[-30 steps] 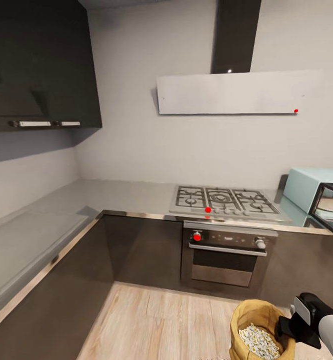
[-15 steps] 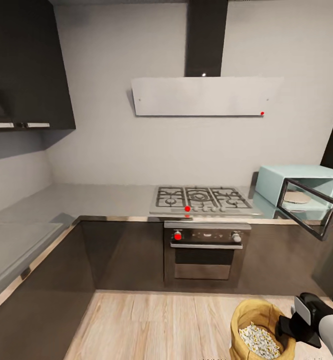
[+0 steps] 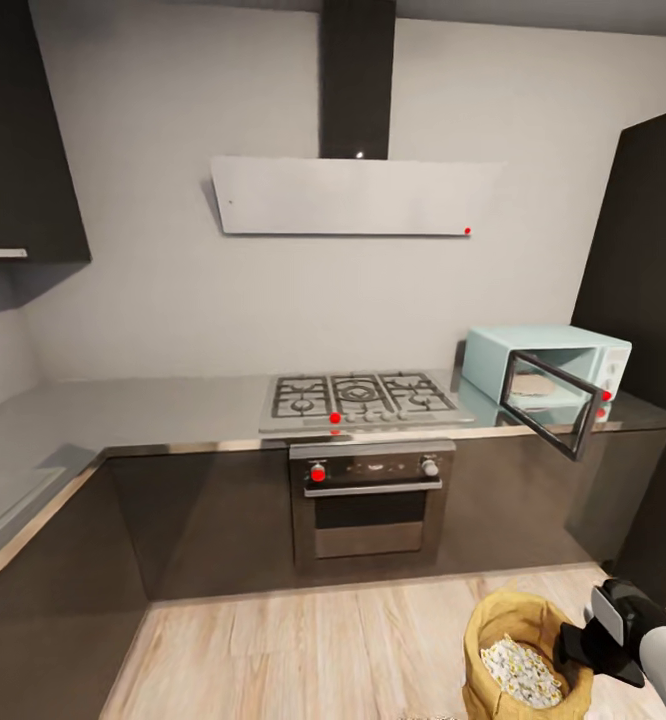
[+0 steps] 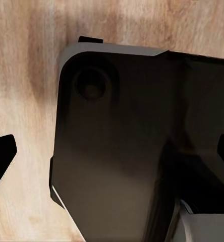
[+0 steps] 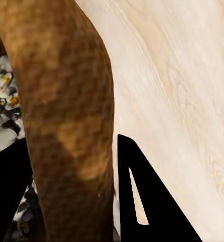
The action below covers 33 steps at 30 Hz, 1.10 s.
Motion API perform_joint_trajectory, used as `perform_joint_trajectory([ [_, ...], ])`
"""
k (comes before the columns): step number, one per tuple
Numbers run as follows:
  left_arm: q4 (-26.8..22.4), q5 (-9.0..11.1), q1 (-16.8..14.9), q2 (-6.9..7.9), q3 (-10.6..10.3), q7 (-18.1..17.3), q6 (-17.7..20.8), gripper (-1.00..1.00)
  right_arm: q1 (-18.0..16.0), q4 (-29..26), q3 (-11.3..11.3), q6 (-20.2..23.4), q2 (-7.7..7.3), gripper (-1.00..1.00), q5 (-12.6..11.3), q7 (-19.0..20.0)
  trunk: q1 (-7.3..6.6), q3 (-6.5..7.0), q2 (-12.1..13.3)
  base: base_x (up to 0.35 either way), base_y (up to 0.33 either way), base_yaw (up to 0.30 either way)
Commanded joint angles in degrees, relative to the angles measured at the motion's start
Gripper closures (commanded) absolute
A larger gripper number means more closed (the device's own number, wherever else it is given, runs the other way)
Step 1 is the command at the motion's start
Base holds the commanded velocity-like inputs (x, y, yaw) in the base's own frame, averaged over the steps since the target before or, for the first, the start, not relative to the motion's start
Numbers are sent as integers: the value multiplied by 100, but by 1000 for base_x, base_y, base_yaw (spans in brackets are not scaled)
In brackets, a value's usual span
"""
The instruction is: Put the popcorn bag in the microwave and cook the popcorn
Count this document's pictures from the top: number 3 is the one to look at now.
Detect popcorn bag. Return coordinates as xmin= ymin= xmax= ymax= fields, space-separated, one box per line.
xmin=461 ymin=590 xmax=596 ymax=720

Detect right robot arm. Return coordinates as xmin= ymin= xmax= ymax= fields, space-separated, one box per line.
xmin=559 ymin=579 xmax=666 ymax=704

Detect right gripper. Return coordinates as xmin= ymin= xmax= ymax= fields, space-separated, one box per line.
xmin=559 ymin=623 xmax=646 ymax=689

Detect microwave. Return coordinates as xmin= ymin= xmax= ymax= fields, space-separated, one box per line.
xmin=462 ymin=324 xmax=632 ymax=462

